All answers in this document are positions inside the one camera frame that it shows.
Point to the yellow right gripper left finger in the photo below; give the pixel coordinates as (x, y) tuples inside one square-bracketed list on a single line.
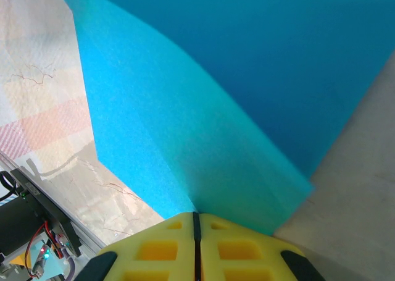
[(157, 250)]

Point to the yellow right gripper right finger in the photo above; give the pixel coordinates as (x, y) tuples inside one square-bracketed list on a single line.
[(240, 250)]

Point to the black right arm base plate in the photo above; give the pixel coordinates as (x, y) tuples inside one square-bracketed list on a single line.
[(46, 207)]

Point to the aluminium mounting rail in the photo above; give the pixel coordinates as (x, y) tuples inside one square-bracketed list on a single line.
[(83, 234)]

